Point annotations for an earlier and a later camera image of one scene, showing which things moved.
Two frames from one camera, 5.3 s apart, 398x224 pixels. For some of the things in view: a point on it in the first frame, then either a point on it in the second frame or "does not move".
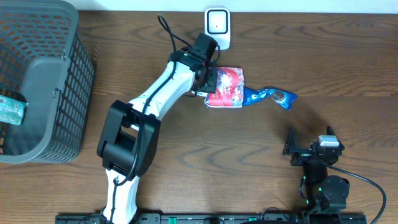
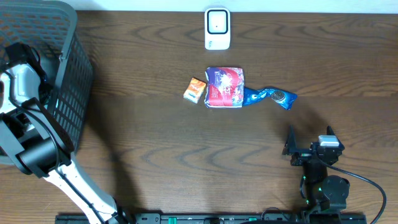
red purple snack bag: (230, 91) does not move
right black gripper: (302, 155) does not move
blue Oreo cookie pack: (252, 96) does not move
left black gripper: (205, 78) → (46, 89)
